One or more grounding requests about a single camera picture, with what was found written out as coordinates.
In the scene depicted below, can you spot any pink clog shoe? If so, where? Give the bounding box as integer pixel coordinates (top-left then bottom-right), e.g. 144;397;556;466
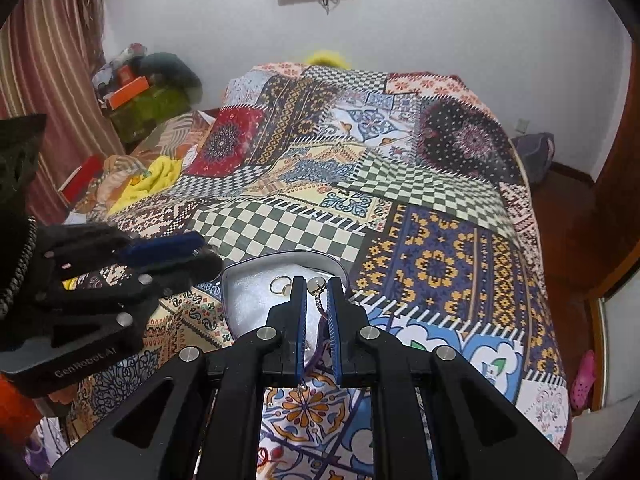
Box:
569;349;597;414

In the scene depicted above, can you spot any wooden door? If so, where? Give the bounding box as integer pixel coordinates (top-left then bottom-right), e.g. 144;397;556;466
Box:
589;35;640;311

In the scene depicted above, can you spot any orange box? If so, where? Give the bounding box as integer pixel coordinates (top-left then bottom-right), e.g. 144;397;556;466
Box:
107;75;151;110

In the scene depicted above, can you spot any patchwork printed blanket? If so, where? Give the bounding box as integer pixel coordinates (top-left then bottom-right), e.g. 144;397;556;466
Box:
65;62;574;480

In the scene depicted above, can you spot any green bag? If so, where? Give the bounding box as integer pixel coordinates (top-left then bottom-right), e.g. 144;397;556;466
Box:
109;85;194;144

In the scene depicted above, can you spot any leaf print bedsheet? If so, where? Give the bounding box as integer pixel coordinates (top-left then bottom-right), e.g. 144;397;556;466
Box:
75;109;217;222

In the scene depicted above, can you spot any dark green cushion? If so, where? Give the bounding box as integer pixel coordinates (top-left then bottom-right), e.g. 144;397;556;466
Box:
139;52;202;92

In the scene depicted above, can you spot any yellow fluffy pillow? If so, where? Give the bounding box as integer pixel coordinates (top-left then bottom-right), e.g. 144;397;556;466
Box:
305;49;351;69

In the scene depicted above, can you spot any silver jewelry tray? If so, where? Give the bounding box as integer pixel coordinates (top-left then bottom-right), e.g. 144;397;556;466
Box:
220;254;352;361

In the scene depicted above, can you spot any person's left forearm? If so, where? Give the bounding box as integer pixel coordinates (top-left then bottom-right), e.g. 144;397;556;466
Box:
0;374;43;461

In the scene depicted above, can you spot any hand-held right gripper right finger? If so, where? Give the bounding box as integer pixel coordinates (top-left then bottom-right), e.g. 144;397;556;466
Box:
325;278;592;480

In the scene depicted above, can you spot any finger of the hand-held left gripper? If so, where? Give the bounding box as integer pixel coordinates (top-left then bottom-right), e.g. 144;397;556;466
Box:
42;224;207;275
49;252;224;312

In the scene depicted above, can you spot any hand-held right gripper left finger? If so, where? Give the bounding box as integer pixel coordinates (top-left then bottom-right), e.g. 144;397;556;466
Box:
50;276;308;480

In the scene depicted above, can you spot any red box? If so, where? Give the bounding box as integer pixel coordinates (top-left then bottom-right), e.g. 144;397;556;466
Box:
62;154;104;202

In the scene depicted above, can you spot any yellow cloth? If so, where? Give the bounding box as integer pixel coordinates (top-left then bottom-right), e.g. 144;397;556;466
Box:
107;155;184;214

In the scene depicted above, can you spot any dark blue bag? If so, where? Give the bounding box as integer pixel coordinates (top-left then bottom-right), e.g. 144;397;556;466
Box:
514;132;556;187

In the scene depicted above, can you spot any striped curtain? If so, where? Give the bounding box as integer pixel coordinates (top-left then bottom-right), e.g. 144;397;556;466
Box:
0;0;127;226

